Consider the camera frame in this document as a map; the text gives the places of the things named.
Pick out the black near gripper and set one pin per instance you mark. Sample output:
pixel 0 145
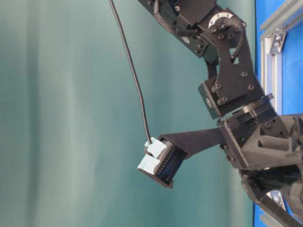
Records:
pixel 269 158

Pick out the black near wrist camera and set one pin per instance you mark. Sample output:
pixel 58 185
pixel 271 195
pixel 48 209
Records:
pixel 164 156

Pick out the black near camera cable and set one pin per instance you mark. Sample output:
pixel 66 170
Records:
pixel 133 71

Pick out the blue backdrop panel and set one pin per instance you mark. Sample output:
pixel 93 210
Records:
pixel 292 82

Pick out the black near robot arm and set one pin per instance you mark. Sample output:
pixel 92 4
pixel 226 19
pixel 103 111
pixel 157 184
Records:
pixel 219 37

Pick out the silver aluminium frame rail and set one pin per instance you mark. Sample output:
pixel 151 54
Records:
pixel 272 47

